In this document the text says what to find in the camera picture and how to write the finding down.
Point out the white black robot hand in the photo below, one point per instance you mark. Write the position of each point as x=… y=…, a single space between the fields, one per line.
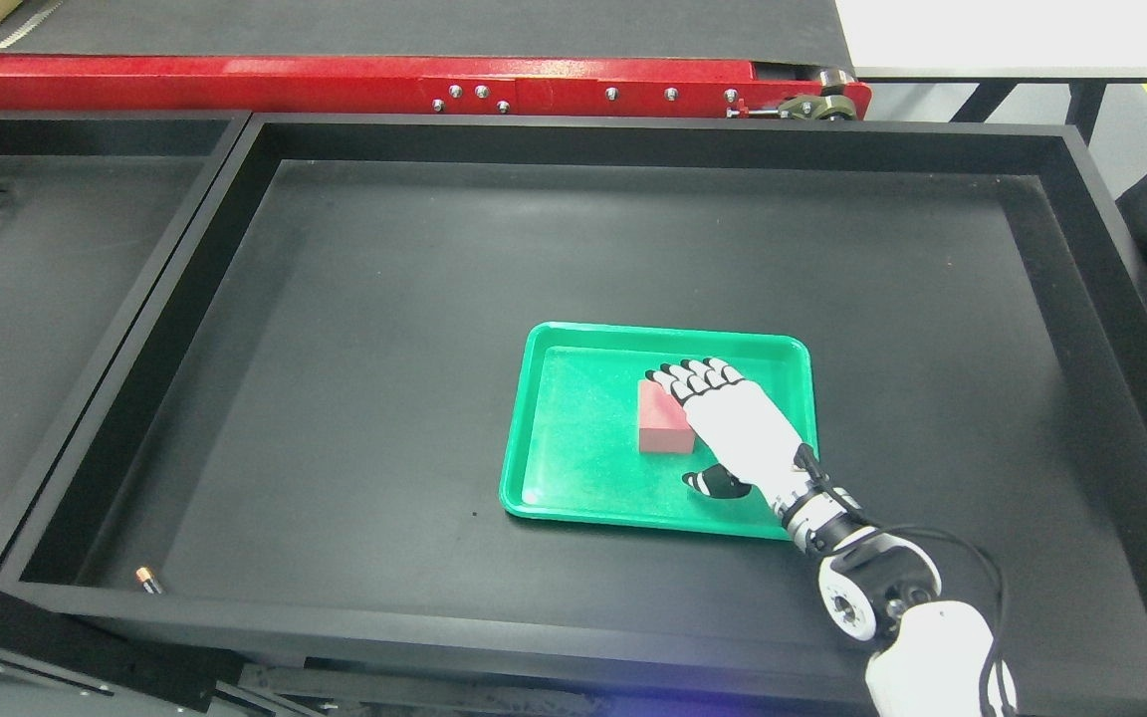
x=754 y=444

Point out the pink foam block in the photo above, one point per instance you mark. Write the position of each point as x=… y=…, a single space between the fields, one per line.
x=662 y=425

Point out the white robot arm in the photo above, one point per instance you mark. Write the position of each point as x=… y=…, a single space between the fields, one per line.
x=931 y=655

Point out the green plastic tray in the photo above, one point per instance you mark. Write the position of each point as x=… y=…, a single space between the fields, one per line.
x=593 y=441

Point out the black metal shelf right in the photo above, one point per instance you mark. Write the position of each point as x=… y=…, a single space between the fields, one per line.
x=380 y=406

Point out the black metal shelf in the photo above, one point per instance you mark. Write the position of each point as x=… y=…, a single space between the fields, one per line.
x=91 y=208
x=380 y=406

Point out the black metal shelf left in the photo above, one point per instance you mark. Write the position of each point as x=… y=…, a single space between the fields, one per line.
x=91 y=208

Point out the small battery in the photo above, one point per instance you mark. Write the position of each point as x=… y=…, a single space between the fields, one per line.
x=149 y=581

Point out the red conveyor frame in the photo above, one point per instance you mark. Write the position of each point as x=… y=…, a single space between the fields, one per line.
x=422 y=85

